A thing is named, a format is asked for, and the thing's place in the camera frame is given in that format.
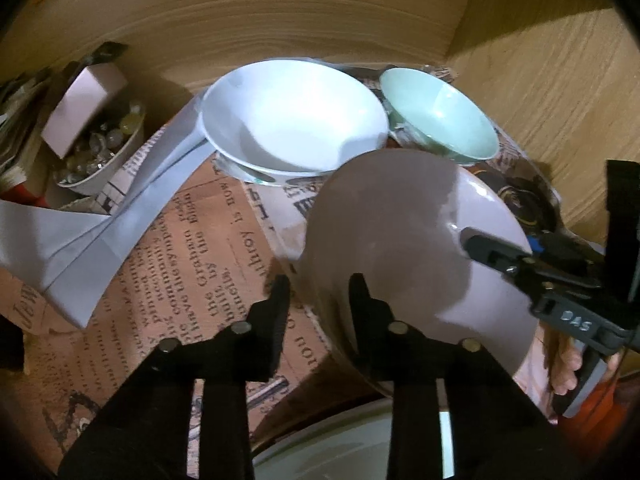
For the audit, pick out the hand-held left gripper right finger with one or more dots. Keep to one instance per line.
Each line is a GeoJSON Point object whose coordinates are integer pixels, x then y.
{"type": "Point", "coordinates": [367, 330]}

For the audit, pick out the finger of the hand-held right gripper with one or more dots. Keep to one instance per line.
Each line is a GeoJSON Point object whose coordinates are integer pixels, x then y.
{"type": "Point", "coordinates": [495, 252]}
{"type": "Point", "coordinates": [555, 250]}

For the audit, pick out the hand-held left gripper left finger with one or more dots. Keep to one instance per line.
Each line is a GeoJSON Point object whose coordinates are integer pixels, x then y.
{"type": "Point", "coordinates": [272, 330]}

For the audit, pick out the pink bowl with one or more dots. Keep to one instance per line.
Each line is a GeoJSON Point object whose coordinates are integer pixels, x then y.
{"type": "Point", "coordinates": [400, 240]}

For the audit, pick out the large light-blue bowl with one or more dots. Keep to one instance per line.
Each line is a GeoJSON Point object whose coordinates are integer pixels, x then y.
{"type": "Point", "coordinates": [345, 445]}

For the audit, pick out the light green bowl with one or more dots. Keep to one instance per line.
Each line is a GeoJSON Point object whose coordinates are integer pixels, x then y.
{"type": "Point", "coordinates": [440, 115]}

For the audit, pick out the white bowl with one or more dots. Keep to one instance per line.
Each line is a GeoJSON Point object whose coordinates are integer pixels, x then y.
{"type": "Point", "coordinates": [295, 115]}

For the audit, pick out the person's right hand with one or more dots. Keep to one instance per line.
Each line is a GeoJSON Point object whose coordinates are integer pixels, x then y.
{"type": "Point", "coordinates": [565, 362]}

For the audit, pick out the person's orange garment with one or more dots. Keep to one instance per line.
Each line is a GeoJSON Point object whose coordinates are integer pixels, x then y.
{"type": "Point", "coordinates": [610, 402]}

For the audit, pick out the newspaper print table mat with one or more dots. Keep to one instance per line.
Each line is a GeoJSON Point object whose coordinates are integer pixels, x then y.
{"type": "Point", "coordinates": [200, 260]}

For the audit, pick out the white paper sheet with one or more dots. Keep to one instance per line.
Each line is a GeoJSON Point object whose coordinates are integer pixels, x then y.
{"type": "Point", "coordinates": [100, 220]}

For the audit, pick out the small bowl of beads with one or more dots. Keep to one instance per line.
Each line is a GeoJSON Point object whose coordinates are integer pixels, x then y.
{"type": "Point", "coordinates": [95, 162]}

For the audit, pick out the red small box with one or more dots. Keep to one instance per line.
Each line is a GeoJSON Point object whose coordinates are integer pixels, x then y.
{"type": "Point", "coordinates": [15, 192]}

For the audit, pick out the pale pink small box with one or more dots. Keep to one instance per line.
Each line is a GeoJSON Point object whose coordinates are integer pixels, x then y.
{"type": "Point", "coordinates": [82, 105]}

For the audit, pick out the wooden shelf unit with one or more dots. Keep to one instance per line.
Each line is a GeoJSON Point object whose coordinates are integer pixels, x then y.
{"type": "Point", "coordinates": [300, 10]}

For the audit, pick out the stack of newspapers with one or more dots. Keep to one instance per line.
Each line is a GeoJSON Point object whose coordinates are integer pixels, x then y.
{"type": "Point", "coordinates": [15, 120]}

